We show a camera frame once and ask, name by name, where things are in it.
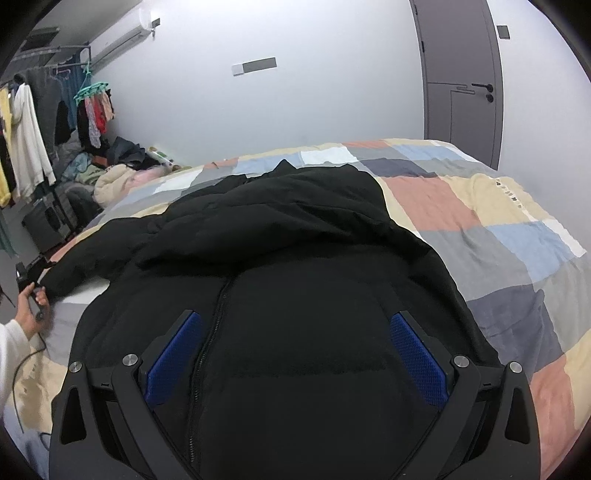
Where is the black storage box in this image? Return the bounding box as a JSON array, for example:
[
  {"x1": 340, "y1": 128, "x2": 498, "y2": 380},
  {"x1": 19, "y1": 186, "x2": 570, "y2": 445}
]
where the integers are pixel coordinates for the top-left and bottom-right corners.
[{"x1": 21, "y1": 193, "x2": 75, "y2": 254}]

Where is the person's left hand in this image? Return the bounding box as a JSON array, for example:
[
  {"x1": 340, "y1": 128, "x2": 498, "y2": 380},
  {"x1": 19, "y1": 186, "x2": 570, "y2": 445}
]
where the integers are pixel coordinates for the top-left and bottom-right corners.
[{"x1": 13, "y1": 284, "x2": 49, "y2": 343}]

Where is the yellow hanging garment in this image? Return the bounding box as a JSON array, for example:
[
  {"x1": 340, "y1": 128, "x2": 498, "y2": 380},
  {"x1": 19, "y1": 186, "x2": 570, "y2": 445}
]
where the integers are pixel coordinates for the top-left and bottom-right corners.
[{"x1": 0, "y1": 88, "x2": 16, "y2": 208}]

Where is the pink pillow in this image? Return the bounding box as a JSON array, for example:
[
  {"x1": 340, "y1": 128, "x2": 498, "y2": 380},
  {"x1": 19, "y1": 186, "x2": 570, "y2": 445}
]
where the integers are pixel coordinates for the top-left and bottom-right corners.
[{"x1": 129, "y1": 167, "x2": 169, "y2": 192}]

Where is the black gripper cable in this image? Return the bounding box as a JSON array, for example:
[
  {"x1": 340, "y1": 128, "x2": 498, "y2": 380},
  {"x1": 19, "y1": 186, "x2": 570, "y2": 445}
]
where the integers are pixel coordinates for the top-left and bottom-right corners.
[{"x1": 11, "y1": 318, "x2": 51, "y2": 444}]

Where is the grey wall switch panel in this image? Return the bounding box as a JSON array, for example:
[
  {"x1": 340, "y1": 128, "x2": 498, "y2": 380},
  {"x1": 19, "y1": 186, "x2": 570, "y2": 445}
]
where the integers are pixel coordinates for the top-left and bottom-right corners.
[{"x1": 233, "y1": 57, "x2": 278, "y2": 76}]

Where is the cream fleece garment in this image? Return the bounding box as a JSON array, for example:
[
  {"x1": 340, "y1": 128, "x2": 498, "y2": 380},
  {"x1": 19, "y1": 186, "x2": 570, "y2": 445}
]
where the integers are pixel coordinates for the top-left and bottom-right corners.
[{"x1": 93, "y1": 164, "x2": 141, "y2": 206}]

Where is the grey hanging garment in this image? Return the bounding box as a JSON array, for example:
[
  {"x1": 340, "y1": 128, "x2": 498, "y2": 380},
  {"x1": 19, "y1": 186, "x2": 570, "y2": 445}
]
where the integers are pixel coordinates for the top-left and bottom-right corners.
[{"x1": 25, "y1": 67, "x2": 65, "y2": 151}]

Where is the white hanging hoodie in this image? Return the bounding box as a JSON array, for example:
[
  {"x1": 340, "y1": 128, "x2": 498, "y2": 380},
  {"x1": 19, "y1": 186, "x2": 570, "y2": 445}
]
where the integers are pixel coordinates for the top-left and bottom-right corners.
[{"x1": 9, "y1": 83, "x2": 57, "y2": 200}]

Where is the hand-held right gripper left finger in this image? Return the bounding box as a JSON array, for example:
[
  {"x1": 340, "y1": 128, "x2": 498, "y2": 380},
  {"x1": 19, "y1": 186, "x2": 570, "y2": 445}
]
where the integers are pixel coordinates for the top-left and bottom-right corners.
[{"x1": 48, "y1": 310, "x2": 218, "y2": 480}]

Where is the teal hanging cloth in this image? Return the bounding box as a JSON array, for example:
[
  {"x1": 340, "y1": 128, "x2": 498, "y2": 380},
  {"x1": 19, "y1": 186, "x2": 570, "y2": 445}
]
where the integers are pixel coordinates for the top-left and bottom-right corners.
[{"x1": 0, "y1": 210, "x2": 18, "y2": 260}]

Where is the grey door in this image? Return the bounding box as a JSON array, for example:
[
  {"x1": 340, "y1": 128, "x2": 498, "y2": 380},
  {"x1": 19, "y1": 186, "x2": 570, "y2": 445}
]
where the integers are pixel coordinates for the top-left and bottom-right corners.
[{"x1": 409, "y1": 0, "x2": 505, "y2": 171}]

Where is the pile of clothes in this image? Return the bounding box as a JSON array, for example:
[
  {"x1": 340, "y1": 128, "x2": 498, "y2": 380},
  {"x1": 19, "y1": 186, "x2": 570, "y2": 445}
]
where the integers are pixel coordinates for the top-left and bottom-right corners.
[{"x1": 55, "y1": 136, "x2": 178, "y2": 204}]

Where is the metal clothes rail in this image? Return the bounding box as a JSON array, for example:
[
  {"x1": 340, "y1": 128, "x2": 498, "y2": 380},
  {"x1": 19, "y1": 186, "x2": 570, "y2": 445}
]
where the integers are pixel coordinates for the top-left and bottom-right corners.
[{"x1": 9, "y1": 44, "x2": 93, "y2": 70}]

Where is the checkered patchwork blanket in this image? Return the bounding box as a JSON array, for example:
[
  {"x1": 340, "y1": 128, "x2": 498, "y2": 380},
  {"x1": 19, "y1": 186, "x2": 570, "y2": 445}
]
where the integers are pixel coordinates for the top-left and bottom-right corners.
[{"x1": 9, "y1": 138, "x2": 591, "y2": 480}]

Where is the green clip hanger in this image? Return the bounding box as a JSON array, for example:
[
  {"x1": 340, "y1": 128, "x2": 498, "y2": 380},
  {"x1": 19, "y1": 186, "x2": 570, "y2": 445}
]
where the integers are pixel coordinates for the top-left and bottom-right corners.
[{"x1": 73, "y1": 64, "x2": 112, "y2": 104}]

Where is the white wall air conditioner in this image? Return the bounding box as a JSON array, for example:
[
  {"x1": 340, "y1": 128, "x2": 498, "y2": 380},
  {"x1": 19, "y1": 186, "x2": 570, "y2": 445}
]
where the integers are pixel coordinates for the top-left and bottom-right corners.
[{"x1": 89, "y1": 8, "x2": 161, "y2": 63}]

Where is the black puffer jacket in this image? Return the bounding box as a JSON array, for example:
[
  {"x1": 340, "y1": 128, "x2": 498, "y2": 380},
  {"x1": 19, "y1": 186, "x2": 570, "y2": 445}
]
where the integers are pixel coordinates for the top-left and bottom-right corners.
[{"x1": 39, "y1": 159, "x2": 505, "y2": 480}]

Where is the hanging small clothes bunch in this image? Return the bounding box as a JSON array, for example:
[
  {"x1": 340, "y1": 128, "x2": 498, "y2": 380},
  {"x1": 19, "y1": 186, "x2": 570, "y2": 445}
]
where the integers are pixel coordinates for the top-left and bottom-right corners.
[{"x1": 76, "y1": 90, "x2": 115, "y2": 151}]

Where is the person's left forearm white sleeve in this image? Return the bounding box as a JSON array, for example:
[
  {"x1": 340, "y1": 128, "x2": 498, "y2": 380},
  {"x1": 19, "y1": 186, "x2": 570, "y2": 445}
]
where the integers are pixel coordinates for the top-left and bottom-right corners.
[{"x1": 0, "y1": 318, "x2": 31, "y2": 418}]

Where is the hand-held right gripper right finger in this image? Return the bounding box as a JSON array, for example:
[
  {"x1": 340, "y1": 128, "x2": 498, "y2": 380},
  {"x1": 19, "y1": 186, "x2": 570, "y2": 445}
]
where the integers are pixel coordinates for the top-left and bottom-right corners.
[{"x1": 390, "y1": 310, "x2": 542, "y2": 480}]

